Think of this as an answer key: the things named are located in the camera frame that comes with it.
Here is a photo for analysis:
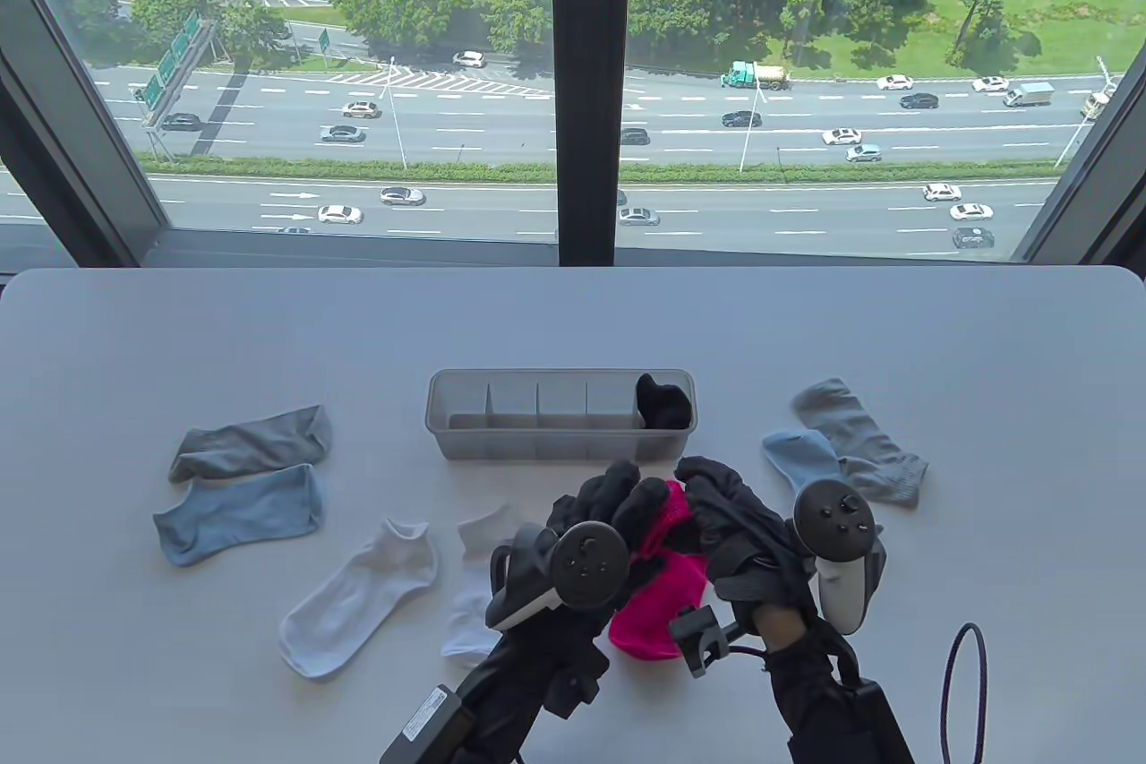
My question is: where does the person's left hand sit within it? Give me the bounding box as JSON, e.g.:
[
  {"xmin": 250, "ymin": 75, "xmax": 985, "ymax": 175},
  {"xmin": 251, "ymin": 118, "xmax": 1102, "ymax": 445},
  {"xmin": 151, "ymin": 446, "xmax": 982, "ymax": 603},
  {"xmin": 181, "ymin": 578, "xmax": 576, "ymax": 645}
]
[{"xmin": 491, "ymin": 459, "xmax": 670, "ymax": 659}]

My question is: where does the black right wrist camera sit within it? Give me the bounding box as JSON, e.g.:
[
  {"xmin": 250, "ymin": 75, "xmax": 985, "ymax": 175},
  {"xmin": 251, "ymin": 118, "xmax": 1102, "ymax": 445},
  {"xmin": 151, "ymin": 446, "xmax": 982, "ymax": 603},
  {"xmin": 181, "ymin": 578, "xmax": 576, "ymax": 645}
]
[{"xmin": 670, "ymin": 605, "xmax": 744, "ymax": 677}]

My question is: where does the light blue sock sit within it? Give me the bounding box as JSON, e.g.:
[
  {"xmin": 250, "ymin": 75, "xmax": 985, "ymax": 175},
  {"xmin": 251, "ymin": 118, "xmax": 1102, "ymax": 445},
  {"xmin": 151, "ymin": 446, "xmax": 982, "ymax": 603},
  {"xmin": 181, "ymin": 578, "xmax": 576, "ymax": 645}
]
[
  {"xmin": 152, "ymin": 464, "xmax": 325, "ymax": 568},
  {"xmin": 761, "ymin": 429, "xmax": 842, "ymax": 496}
]

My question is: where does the black left forearm module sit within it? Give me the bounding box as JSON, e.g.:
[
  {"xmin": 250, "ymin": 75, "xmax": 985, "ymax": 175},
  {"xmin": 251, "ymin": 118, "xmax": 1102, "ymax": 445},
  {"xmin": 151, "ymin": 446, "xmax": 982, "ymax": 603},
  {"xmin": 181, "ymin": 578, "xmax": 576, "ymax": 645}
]
[{"xmin": 381, "ymin": 683, "xmax": 475, "ymax": 764}]

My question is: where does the clear plastic divided organizer box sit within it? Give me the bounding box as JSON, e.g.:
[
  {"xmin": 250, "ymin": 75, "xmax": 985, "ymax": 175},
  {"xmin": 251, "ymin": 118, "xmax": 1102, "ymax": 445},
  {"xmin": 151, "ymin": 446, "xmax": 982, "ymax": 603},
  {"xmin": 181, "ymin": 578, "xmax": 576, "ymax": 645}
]
[{"xmin": 425, "ymin": 367, "xmax": 698, "ymax": 462}]

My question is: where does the dark window frame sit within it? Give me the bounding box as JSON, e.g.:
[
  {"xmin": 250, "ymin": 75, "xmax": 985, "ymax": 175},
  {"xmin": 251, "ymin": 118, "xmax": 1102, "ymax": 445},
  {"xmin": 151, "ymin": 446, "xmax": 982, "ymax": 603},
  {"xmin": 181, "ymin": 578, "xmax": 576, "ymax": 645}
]
[{"xmin": 0, "ymin": 0, "xmax": 1146, "ymax": 268}]

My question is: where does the grey sock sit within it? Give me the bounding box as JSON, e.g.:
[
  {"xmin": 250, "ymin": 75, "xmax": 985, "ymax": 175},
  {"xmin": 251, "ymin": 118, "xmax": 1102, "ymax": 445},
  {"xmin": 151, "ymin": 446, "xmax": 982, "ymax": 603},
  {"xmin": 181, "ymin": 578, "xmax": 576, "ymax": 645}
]
[
  {"xmin": 169, "ymin": 404, "xmax": 333, "ymax": 485},
  {"xmin": 791, "ymin": 377, "xmax": 930, "ymax": 509}
]

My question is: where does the person's right hand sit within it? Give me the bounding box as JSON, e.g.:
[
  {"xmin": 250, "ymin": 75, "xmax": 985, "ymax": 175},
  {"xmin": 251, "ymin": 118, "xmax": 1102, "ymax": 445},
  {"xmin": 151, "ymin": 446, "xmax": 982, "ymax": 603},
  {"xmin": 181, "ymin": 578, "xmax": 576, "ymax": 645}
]
[{"xmin": 674, "ymin": 456, "xmax": 822, "ymax": 614}]

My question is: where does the green road sign gantry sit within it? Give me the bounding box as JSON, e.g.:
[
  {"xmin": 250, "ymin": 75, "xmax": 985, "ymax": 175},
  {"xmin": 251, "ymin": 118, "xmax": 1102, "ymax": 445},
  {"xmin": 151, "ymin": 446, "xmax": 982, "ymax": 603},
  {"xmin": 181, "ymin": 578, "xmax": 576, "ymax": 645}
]
[{"xmin": 139, "ymin": 12, "xmax": 220, "ymax": 165}]

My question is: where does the white sock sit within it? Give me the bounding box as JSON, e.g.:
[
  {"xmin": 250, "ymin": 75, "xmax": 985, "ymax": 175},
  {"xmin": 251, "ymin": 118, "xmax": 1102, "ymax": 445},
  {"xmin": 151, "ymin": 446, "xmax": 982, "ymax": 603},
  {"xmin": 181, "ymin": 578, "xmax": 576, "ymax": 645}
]
[
  {"xmin": 440, "ymin": 504, "xmax": 522, "ymax": 669},
  {"xmin": 278, "ymin": 518, "xmax": 441, "ymax": 681}
]

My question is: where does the grey hand controller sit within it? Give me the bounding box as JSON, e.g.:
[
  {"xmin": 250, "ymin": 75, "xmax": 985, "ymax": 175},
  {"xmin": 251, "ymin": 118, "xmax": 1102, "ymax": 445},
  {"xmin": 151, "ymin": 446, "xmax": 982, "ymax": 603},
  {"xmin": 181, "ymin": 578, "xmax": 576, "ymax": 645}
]
[
  {"xmin": 483, "ymin": 520, "xmax": 630, "ymax": 631},
  {"xmin": 792, "ymin": 480, "xmax": 887, "ymax": 632}
]

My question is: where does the black right forearm module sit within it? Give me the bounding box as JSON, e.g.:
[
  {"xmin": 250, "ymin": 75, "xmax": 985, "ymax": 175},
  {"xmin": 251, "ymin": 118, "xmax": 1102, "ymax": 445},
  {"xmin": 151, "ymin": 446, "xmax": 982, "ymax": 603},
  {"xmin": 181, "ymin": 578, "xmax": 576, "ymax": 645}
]
[{"xmin": 842, "ymin": 679, "xmax": 914, "ymax": 764}]

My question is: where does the black sock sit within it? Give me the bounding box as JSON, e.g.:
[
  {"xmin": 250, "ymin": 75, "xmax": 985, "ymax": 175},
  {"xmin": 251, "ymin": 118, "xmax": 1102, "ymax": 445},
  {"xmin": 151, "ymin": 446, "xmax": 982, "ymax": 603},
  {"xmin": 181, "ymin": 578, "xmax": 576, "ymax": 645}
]
[
  {"xmin": 636, "ymin": 373, "xmax": 693, "ymax": 431},
  {"xmin": 637, "ymin": 379, "xmax": 693, "ymax": 431}
]

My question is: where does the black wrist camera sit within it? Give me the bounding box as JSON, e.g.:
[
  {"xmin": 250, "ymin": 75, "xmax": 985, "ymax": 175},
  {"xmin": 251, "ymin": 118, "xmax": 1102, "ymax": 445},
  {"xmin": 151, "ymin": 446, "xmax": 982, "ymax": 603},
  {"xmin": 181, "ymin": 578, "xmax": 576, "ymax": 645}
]
[
  {"xmin": 670, "ymin": 605, "xmax": 744, "ymax": 677},
  {"xmin": 542, "ymin": 665, "xmax": 601, "ymax": 718}
]

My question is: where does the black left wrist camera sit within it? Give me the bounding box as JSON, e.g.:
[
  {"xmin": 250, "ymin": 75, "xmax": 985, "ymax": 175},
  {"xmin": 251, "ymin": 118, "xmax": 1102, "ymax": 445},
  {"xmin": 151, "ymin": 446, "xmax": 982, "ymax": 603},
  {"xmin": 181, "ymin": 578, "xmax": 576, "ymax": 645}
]
[{"xmin": 542, "ymin": 665, "xmax": 601, "ymax": 718}]

